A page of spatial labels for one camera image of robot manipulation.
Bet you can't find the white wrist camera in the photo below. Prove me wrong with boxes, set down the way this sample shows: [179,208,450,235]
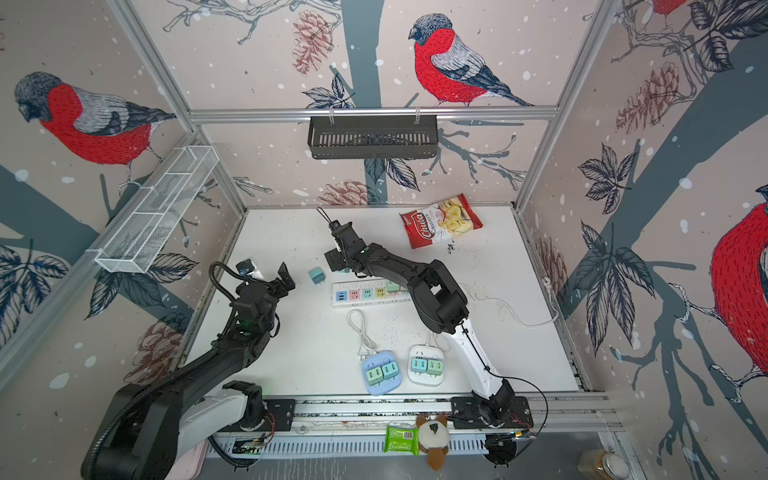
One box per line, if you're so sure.
[328,220,356,242]
[236,258,264,280]

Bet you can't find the white blue socket cable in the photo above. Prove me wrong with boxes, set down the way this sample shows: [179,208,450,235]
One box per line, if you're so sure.
[347,307,379,358]

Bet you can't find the red cassava chips bag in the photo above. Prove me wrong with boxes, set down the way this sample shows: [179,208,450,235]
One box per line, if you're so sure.
[400,194,483,249]

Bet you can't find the light green usb charger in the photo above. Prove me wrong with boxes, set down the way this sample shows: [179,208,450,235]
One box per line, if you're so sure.
[426,359,444,377]

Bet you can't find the green wet wipes pack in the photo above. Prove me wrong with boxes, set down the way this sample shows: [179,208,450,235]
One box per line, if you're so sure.
[383,425,420,456]

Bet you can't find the pink tray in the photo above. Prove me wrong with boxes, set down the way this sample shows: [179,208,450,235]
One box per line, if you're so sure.
[180,440,209,480]

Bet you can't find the brown plush toy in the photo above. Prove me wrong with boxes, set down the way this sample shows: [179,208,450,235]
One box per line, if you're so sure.
[416,414,450,472]

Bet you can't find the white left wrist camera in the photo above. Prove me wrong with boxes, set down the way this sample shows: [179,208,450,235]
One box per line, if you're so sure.
[236,258,264,280]

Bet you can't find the white long power strip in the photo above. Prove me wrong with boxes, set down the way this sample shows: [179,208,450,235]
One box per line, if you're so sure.
[330,278,411,308]

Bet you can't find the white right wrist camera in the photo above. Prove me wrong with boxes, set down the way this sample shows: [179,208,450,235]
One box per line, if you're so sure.
[328,220,356,242]

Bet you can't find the white power strip cable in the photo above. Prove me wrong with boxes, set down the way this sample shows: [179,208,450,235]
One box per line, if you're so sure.
[458,283,559,329]

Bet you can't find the white square power socket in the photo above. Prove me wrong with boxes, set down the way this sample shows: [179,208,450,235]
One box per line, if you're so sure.
[407,345,444,386]

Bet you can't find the white wire mesh shelf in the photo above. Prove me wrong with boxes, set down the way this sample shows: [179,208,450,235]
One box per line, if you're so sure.
[95,145,219,273]

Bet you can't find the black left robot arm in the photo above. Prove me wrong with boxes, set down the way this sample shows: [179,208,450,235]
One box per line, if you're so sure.
[81,264,296,479]

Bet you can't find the teal usb charger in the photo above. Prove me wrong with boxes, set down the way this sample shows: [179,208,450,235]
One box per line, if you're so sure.
[410,357,428,373]
[308,267,326,285]
[381,361,399,380]

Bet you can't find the glass jar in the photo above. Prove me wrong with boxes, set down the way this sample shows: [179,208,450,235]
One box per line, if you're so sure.
[577,449,630,480]

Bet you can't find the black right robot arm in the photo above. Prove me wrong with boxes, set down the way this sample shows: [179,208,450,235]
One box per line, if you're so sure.
[325,221,533,429]

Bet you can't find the black hanging wire basket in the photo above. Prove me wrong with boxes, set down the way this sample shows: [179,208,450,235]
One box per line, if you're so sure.
[307,114,439,160]

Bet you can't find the blue square power socket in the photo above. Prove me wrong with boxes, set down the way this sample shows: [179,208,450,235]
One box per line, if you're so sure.
[361,351,402,396]

